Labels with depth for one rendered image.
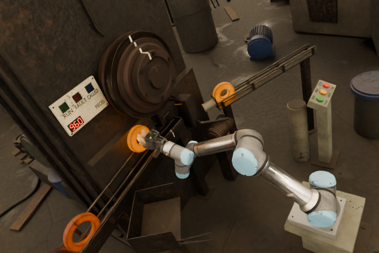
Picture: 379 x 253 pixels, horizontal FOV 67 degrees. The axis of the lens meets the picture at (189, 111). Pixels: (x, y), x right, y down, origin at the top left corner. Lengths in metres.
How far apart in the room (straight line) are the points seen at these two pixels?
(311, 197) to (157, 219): 0.73
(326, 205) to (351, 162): 0.97
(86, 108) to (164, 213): 0.66
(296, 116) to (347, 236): 0.79
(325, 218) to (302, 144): 0.88
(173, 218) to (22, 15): 1.12
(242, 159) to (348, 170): 1.20
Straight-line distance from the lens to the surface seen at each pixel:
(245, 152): 1.25
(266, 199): 2.17
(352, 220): 1.73
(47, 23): 1.44
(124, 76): 1.44
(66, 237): 1.54
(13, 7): 1.40
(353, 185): 2.24
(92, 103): 1.54
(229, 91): 1.96
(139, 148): 1.64
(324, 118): 2.06
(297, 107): 2.01
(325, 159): 2.33
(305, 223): 1.66
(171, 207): 1.53
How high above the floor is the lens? 1.76
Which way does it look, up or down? 34 degrees down
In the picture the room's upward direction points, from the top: 21 degrees counter-clockwise
